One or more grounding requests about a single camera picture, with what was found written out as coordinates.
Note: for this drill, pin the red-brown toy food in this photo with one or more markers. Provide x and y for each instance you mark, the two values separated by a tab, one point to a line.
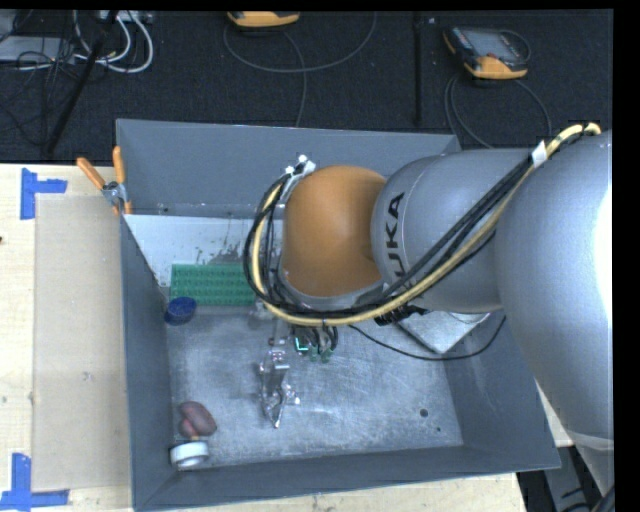
197	420

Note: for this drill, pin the pale wood flat board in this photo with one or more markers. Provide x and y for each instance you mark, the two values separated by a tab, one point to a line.
75	350

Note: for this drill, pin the white round lid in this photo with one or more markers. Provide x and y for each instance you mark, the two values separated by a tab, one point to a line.
189	453

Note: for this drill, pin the dark green flat block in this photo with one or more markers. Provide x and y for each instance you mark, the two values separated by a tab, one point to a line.
212	285

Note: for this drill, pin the black cylinder on white bracket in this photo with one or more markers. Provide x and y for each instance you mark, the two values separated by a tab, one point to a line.
397	315

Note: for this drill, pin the grey metal bin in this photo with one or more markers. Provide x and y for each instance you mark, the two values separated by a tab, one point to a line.
350	400

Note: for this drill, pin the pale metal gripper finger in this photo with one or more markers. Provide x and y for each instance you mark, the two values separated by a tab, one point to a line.
266	387
283	382

